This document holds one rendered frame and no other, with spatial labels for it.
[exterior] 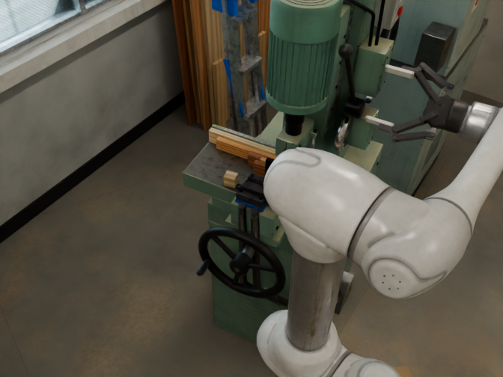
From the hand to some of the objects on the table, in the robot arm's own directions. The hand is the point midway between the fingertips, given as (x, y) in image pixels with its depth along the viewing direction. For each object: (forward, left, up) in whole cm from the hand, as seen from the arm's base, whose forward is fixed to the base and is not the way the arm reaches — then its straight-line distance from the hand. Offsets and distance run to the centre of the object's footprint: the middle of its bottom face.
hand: (379, 94), depth 125 cm
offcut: (+25, +28, -45) cm, 58 cm away
